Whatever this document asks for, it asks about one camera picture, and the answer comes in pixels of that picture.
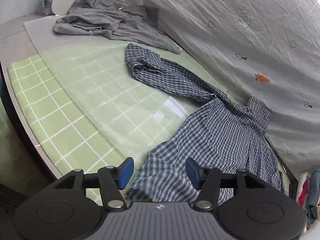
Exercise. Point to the grey carrot-print sheet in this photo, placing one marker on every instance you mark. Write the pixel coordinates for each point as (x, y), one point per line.
(225, 42)

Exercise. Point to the crumpled plastic bag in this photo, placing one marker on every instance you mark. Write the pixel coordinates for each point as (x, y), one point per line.
(47, 5)

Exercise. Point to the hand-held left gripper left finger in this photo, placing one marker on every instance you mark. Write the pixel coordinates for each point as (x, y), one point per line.
(125, 173)

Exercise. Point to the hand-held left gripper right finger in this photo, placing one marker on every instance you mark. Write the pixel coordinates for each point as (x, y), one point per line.
(193, 173)

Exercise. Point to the stack of folded clothes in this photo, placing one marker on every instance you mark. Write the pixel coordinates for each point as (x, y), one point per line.
(312, 197)

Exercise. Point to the green checked cloth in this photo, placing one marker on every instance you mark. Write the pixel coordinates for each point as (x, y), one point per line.
(50, 100)

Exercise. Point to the white tape strip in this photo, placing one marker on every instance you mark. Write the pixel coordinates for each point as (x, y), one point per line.
(175, 107)

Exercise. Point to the blue plaid shirt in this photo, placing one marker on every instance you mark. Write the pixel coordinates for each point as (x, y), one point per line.
(220, 135)

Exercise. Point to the light grey garment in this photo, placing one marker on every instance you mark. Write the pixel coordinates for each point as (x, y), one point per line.
(100, 17)

